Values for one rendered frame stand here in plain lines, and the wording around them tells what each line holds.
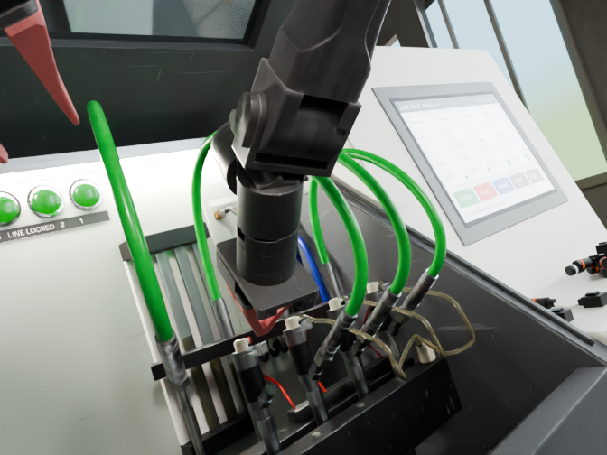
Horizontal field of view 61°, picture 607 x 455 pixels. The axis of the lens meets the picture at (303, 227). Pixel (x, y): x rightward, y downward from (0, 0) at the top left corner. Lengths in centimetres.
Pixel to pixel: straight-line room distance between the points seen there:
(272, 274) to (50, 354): 44
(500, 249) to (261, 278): 65
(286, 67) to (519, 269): 77
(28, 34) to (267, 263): 26
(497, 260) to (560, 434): 48
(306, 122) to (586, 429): 44
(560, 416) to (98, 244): 67
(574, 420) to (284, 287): 33
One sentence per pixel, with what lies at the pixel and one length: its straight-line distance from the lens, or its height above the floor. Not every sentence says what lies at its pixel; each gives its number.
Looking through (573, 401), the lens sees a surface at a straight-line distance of 65.
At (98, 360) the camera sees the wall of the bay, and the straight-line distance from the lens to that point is 85.
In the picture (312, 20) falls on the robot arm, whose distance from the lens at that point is 38.
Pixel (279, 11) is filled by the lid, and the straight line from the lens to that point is 96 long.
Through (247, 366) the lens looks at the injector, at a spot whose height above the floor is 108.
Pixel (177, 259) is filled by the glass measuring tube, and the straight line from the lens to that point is 89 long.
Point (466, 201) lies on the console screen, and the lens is 103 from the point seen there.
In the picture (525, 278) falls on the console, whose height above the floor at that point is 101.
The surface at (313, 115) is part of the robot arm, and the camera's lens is 40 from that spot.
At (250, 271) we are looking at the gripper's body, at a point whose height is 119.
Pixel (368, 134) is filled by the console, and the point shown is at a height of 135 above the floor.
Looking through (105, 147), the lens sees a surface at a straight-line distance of 47.
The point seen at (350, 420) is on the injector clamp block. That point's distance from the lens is 66.
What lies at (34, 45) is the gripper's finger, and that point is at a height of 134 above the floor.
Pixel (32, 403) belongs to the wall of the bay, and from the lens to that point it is 83.
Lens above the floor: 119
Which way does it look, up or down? 2 degrees up
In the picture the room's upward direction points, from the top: 18 degrees counter-clockwise
